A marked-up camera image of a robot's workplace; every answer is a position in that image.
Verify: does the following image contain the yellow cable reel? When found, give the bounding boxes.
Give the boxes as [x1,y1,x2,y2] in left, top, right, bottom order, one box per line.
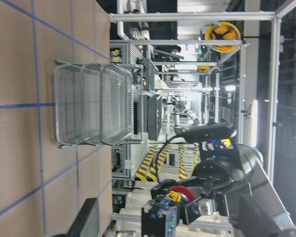
[204,22,241,53]

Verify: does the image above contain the red emergency stop button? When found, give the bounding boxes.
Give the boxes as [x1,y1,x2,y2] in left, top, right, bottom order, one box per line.
[166,186,195,202]

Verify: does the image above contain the wire mesh shelf basket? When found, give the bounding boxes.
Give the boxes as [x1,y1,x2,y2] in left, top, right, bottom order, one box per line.
[54,60,143,147]

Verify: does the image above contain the other arm gripper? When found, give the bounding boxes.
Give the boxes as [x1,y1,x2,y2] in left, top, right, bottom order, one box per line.
[141,160,289,237]

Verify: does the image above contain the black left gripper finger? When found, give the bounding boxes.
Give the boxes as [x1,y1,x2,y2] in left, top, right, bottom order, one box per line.
[68,197,100,237]

